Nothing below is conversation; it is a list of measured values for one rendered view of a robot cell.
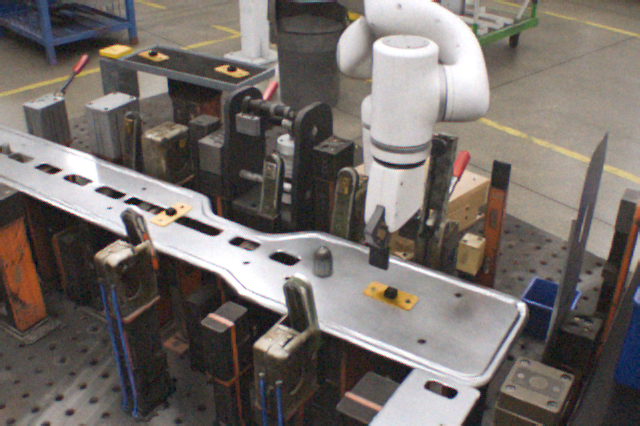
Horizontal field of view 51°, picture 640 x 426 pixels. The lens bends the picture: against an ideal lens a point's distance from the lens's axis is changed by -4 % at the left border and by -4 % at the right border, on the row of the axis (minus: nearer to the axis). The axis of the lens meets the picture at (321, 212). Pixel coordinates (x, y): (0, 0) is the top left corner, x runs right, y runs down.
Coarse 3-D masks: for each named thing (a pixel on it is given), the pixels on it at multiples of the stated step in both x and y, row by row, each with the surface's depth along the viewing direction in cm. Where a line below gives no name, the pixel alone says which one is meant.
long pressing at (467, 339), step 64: (0, 128) 168; (64, 192) 139; (128, 192) 139; (192, 192) 138; (192, 256) 120; (256, 256) 119; (320, 320) 105; (384, 320) 104; (448, 320) 104; (512, 320) 104
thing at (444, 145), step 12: (444, 132) 111; (432, 144) 108; (444, 144) 108; (456, 144) 110; (432, 156) 112; (444, 156) 112; (432, 168) 112; (444, 168) 112; (432, 180) 114; (444, 180) 112; (432, 192) 114; (444, 192) 112; (432, 204) 115; (444, 204) 113; (444, 216) 115; (420, 228) 117
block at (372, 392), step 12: (360, 384) 95; (372, 384) 95; (384, 384) 95; (396, 384) 95; (348, 396) 93; (360, 396) 93; (372, 396) 93; (384, 396) 93; (336, 408) 91; (348, 408) 91; (360, 408) 91; (372, 408) 91; (336, 420) 92; (348, 420) 91; (360, 420) 89; (372, 420) 89
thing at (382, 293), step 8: (368, 288) 111; (376, 288) 111; (384, 288) 111; (368, 296) 109; (376, 296) 109; (384, 296) 109; (392, 296) 108; (400, 296) 109; (408, 296) 109; (416, 296) 109; (392, 304) 107; (400, 304) 107; (408, 304) 107
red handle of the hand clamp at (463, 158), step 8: (464, 152) 120; (456, 160) 120; (464, 160) 120; (456, 168) 119; (464, 168) 120; (456, 176) 119; (456, 184) 119; (448, 200) 118; (432, 216) 116; (432, 224) 115
